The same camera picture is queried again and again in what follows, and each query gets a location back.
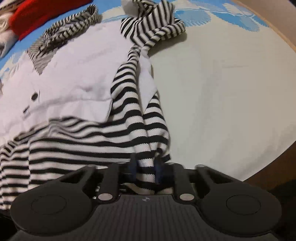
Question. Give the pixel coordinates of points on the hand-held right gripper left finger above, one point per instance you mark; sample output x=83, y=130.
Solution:
x=133, y=167

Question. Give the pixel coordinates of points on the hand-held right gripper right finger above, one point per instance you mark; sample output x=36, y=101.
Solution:
x=158, y=172

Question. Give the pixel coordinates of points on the black white striped hooded garment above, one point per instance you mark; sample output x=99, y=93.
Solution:
x=76, y=97

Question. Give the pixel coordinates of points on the blue and white bed mat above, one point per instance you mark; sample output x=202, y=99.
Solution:
x=219, y=92

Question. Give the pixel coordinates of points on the red folded blanket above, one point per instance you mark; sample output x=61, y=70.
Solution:
x=41, y=16

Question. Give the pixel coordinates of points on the cream folded blanket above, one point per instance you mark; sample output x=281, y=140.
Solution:
x=5, y=37

